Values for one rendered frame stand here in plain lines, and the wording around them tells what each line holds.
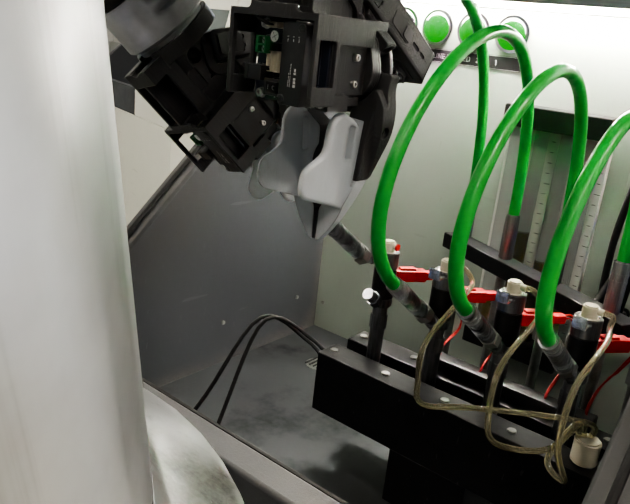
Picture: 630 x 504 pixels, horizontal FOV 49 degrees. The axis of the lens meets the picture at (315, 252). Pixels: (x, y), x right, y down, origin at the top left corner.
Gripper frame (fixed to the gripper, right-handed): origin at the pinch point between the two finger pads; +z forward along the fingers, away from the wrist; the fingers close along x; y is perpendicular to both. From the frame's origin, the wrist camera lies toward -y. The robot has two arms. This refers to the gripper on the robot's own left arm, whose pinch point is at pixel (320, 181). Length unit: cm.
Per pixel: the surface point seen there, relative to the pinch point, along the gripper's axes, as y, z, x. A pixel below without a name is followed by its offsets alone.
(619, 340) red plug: -4.7, 27.7, 19.1
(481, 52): -31.2, 9.8, -3.2
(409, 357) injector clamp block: 2.7, 29.4, -5.7
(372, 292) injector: 0.9, 18.1, -5.4
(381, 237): 2.7, 4.5, 7.2
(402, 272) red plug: -3.5, 19.7, -4.5
